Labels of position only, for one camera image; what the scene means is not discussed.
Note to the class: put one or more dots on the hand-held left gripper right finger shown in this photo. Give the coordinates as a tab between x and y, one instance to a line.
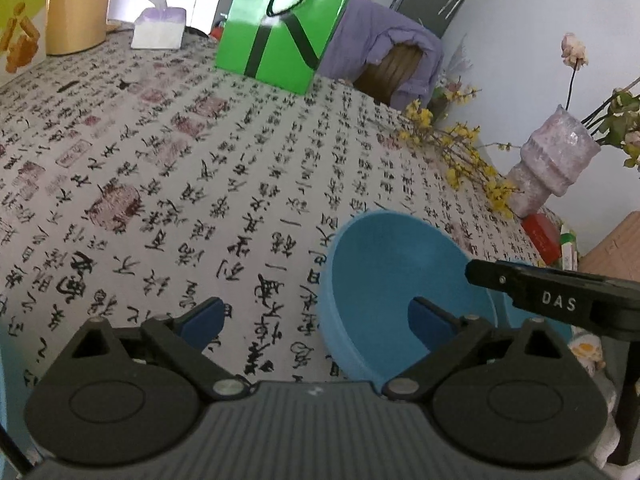
430	325

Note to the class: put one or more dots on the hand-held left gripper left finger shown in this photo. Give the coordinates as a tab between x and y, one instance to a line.
202	322

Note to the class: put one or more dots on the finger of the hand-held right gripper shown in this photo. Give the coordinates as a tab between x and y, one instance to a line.
490	277

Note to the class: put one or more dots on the pink suitcase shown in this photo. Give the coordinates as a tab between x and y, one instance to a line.
612	250

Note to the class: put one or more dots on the white green box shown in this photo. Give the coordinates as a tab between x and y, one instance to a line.
569	250

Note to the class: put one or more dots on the red box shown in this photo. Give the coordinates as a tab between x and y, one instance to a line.
542	237

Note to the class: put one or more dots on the yellow flower branch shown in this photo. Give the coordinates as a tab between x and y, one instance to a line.
460	155

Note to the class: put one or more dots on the pink vase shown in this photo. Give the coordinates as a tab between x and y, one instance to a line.
550	165

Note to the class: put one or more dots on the calligraphy printed tablecloth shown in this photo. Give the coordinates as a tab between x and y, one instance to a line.
200	160

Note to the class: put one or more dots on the dried rose bouquet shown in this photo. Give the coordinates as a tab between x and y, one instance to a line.
617	120

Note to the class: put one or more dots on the wooden chair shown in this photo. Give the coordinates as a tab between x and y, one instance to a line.
395	72

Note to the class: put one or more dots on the purple jacket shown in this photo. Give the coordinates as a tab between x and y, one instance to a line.
370	30

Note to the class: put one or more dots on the tissue pack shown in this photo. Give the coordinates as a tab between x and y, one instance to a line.
157	30

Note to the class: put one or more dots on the green paper bag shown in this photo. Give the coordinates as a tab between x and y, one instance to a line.
285	15

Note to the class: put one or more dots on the beige thermos jug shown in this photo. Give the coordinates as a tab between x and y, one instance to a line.
80	10

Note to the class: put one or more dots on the yellow-green snack box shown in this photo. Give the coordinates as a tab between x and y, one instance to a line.
22	25

